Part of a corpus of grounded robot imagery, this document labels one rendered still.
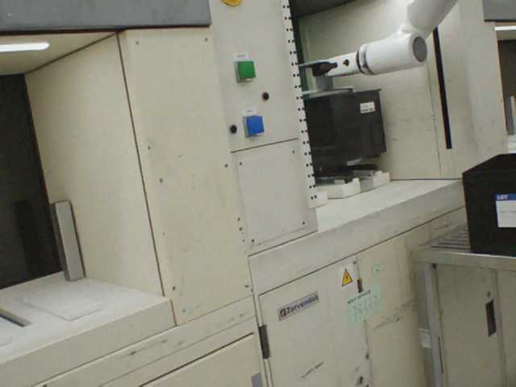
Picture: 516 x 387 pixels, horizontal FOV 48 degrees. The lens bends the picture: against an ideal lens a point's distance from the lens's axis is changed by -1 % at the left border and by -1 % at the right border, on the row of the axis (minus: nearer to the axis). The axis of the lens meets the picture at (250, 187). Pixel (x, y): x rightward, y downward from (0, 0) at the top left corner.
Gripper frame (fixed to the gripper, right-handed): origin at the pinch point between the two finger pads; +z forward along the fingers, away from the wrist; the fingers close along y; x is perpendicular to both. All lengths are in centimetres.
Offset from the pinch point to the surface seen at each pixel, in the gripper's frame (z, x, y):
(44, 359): -30, -39, -100
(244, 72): -31, -2, -56
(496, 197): -53, -34, -12
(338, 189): -9.0, -31.9, -10.5
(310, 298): -31, -47, -47
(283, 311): -31, -47, -55
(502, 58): 16, -1, 143
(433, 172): -21.5, -32.3, 15.1
